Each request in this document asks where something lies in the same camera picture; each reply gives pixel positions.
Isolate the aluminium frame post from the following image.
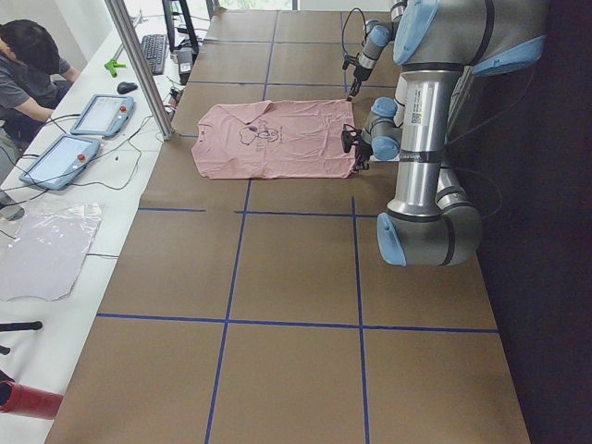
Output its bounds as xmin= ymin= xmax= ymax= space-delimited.
xmin=105 ymin=0 xmax=174 ymax=141

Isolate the seated person grey shirt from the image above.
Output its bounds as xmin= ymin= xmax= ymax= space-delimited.
xmin=0 ymin=18 xmax=82 ymax=186

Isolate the red cylinder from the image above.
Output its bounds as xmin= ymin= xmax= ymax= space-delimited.
xmin=1 ymin=380 xmax=63 ymax=420

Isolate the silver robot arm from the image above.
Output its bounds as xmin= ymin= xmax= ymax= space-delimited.
xmin=343 ymin=1 xmax=549 ymax=266
xmin=342 ymin=1 xmax=408 ymax=102

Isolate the far teach pendant tablet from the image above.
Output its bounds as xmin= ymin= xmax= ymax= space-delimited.
xmin=69 ymin=94 xmax=135 ymax=138

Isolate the pink t-shirt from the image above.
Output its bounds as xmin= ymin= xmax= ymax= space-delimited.
xmin=191 ymin=99 xmax=355 ymax=179

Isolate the clear plastic bag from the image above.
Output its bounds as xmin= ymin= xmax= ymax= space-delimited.
xmin=1 ymin=201 xmax=103 ymax=302

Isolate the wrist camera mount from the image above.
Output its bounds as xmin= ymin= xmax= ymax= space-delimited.
xmin=342 ymin=54 xmax=357 ymax=71
xmin=340 ymin=124 xmax=362 ymax=154

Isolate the green plastic tool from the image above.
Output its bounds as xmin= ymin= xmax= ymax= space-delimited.
xmin=104 ymin=58 xmax=126 ymax=78

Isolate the brown paper table cover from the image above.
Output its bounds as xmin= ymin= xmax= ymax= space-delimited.
xmin=47 ymin=11 xmax=528 ymax=443

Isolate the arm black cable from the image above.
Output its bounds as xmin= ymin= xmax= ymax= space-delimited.
xmin=340 ymin=6 xmax=369 ymax=59

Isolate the black computer mouse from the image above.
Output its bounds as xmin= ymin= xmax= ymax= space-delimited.
xmin=117 ymin=81 xmax=138 ymax=94

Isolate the black keyboard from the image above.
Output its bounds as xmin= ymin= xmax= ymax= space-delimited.
xmin=141 ymin=34 xmax=167 ymax=75

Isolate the teach pendant tablet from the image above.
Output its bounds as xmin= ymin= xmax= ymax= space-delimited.
xmin=19 ymin=134 xmax=101 ymax=191
xmin=69 ymin=94 xmax=135 ymax=138

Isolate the near teach pendant tablet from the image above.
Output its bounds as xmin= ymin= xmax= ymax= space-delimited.
xmin=19 ymin=134 xmax=101 ymax=191

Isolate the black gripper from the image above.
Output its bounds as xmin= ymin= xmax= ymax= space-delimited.
xmin=346 ymin=65 xmax=373 ymax=102
xmin=355 ymin=142 xmax=372 ymax=173

